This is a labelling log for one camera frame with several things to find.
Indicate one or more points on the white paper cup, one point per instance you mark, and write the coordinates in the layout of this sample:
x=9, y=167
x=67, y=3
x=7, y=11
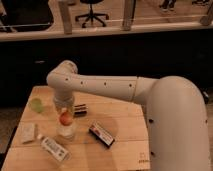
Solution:
x=66, y=131

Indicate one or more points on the dark striped chocolate bar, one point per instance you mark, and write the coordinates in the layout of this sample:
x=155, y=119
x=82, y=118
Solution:
x=80, y=110

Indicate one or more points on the black red snack box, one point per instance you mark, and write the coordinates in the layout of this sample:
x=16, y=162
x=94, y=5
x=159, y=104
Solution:
x=102, y=134

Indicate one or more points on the wooden table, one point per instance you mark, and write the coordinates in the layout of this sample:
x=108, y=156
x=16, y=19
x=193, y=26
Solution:
x=123, y=120

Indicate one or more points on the clear plastic bottle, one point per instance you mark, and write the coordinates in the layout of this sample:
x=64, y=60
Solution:
x=54, y=148

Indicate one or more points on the black office chair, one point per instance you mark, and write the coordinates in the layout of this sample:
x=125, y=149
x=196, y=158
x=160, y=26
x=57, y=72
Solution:
x=91, y=15

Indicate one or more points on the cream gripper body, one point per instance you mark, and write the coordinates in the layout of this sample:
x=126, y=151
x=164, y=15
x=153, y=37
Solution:
x=61, y=109

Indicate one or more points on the orange apple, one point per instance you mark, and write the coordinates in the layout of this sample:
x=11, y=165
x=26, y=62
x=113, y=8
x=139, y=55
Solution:
x=66, y=119

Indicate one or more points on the green plastic cup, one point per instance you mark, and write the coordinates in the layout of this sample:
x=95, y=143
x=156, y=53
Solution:
x=36, y=105

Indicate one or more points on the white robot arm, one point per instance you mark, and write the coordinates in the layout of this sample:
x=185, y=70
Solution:
x=176, y=115

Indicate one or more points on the pale tissue packet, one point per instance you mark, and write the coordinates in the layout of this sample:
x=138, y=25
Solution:
x=28, y=132

